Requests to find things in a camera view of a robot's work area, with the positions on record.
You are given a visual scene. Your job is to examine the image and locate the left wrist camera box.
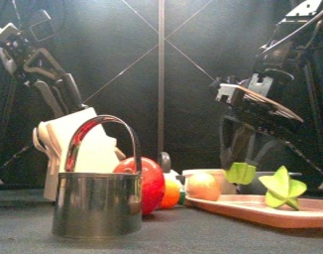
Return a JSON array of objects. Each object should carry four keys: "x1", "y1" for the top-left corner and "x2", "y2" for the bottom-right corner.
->
[{"x1": 27, "y1": 9, "x2": 59, "y2": 43}]

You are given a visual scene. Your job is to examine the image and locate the white cloth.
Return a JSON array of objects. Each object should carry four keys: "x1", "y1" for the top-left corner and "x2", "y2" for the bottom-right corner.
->
[{"x1": 32, "y1": 106, "x2": 127, "y2": 202}]

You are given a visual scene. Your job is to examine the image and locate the green starfruit piece small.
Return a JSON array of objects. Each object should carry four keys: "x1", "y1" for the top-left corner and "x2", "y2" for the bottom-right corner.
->
[{"x1": 225, "y1": 161, "x2": 258, "y2": 186}]

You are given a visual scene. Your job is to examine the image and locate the pink plastic tray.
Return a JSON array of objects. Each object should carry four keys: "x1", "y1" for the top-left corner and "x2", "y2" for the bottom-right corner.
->
[{"x1": 185, "y1": 193, "x2": 323, "y2": 230}]

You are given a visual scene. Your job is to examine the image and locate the green starfruit piece large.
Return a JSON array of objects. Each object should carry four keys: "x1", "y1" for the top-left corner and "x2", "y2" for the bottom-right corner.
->
[{"x1": 257, "y1": 165, "x2": 309, "y2": 211}]

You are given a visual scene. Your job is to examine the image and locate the small green toy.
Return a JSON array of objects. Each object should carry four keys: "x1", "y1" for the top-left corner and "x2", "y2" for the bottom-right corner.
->
[{"x1": 177, "y1": 190, "x2": 189, "y2": 205}]

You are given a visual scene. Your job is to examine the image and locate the tan toy onion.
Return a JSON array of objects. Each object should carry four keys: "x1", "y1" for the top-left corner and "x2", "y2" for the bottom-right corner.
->
[{"x1": 186, "y1": 172, "x2": 223, "y2": 202}]

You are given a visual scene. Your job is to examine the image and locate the black round knob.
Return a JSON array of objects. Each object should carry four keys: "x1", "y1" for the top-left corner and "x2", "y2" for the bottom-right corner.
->
[{"x1": 156, "y1": 151, "x2": 174, "y2": 174}]

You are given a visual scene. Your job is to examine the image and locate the orange toy fruit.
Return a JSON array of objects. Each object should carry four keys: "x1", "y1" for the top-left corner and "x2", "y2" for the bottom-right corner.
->
[{"x1": 158, "y1": 178, "x2": 183, "y2": 210}]

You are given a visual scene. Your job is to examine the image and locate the vertical metal frame pole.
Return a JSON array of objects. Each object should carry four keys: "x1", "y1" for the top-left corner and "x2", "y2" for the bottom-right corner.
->
[{"x1": 156, "y1": 0, "x2": 167, "y2": 157}]

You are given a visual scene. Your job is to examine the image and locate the shiny metal bucket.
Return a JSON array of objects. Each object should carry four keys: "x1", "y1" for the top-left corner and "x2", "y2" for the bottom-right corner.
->
[{"x1": 51, "y1": 114, "x2": 144, "y2": 240}]

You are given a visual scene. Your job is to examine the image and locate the red toy apple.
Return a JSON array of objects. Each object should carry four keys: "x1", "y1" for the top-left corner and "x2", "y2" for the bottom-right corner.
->
[{"x1": 112, "y1": 156, "x2": 167, "y2": 216}]

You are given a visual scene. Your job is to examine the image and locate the beige cup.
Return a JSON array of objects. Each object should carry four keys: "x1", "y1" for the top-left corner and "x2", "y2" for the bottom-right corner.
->
[{"x1": 182, "y1": 168, "x2": 238, "y2": 195}]

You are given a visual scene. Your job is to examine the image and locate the dark grey bowl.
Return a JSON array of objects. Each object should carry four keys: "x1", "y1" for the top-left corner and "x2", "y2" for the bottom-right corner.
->
[{"x1": 237, "y1": 171, "x2": 303, "y2": 196}]

